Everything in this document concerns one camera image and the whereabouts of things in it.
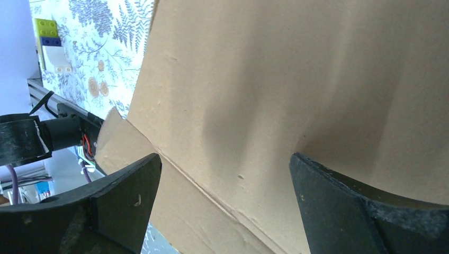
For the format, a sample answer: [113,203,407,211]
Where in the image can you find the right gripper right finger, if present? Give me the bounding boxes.
[289,153,448,253]

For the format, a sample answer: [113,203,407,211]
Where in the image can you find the cardboard box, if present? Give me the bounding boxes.
[96,1,448,253]

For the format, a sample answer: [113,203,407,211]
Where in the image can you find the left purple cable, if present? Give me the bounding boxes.
[5,159,93,206]

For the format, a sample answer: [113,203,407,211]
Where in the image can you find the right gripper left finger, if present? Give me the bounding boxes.
[1,153,162,253]

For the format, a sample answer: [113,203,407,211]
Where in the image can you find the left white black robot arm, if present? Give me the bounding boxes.
[1,114,82,167]

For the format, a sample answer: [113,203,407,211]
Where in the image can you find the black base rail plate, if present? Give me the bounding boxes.
[28,79,107,176]

